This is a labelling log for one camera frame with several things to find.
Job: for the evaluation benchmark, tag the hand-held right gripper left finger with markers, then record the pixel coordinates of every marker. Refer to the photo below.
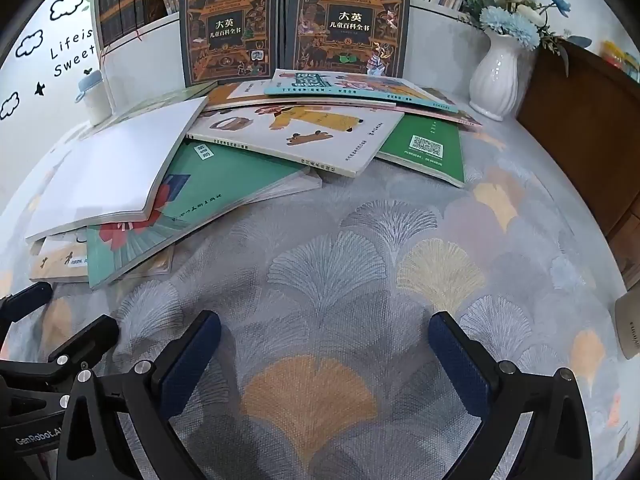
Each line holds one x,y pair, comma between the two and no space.
192,360

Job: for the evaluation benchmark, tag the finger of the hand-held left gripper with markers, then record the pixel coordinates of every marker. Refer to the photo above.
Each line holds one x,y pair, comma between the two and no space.
90,335
27,300

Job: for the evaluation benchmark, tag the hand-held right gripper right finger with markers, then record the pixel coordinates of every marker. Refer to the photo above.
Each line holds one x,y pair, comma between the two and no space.
460,365

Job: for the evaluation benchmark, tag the teal book with red figure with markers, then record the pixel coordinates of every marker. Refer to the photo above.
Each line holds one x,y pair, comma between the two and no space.
220,195

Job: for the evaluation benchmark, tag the bright green paperback book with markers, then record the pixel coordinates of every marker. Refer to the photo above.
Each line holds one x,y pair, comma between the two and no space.
430,145

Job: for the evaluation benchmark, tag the white book yellow robed figure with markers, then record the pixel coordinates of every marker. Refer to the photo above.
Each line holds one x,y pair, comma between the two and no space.
310,140

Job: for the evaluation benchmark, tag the cream book with small figures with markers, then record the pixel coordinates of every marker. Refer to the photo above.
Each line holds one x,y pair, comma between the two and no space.
55,265

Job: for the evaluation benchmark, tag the plain white cover book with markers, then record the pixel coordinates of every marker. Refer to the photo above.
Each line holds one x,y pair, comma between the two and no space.
115,170

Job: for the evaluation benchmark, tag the pale grey object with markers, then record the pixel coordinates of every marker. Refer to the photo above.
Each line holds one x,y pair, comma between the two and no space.
629,327

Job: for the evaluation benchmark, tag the white bottle with blue lid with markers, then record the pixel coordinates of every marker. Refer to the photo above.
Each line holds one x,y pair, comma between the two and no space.
95,102

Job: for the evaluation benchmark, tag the brown wooden cabinet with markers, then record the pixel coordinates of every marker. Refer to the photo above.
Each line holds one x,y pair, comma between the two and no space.
575,125

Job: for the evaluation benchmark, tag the pale book with teal lettering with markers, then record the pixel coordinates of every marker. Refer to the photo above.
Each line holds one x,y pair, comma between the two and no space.
350,85

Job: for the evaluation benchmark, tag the row of dark hardcover volumes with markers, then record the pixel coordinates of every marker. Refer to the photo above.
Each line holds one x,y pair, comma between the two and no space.
120,5

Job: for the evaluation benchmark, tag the dark ornate encyclopedia book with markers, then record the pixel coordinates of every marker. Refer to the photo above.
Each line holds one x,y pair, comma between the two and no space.
225,25
350,20

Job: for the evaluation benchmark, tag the colourful toy container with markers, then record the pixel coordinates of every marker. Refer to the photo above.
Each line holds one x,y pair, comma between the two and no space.
617,57

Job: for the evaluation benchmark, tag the black lettering wall sticker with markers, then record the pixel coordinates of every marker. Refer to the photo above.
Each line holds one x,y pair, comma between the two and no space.
75,52

